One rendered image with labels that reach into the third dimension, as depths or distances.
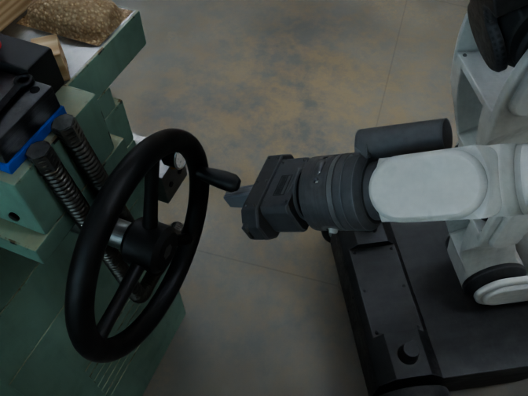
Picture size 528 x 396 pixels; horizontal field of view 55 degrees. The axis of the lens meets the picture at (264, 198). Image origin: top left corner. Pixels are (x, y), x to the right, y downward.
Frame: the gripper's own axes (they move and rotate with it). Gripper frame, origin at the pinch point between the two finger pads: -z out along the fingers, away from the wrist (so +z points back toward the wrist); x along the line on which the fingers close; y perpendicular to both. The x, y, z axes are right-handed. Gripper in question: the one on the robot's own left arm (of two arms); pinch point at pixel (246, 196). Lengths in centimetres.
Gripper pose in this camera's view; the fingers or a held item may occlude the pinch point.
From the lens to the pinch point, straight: 66.6
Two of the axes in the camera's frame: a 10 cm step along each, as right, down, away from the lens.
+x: 3.6, -7.6, 5.3
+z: 8.0, -0.4, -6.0
